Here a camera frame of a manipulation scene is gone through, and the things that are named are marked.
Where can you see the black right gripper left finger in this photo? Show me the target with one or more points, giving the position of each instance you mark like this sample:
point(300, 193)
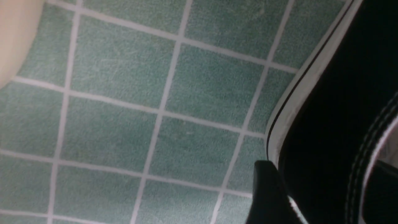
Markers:
point(270, 202)

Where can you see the green checkered tablecloth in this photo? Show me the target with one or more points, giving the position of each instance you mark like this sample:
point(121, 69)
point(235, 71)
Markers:
point(149, 111)

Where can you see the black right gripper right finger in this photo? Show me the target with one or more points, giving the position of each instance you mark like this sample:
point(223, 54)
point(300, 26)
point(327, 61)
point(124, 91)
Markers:
point(381, 195)

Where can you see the black canvas sneaker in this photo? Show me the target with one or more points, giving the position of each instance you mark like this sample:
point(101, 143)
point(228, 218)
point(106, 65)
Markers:
point(332, 123)

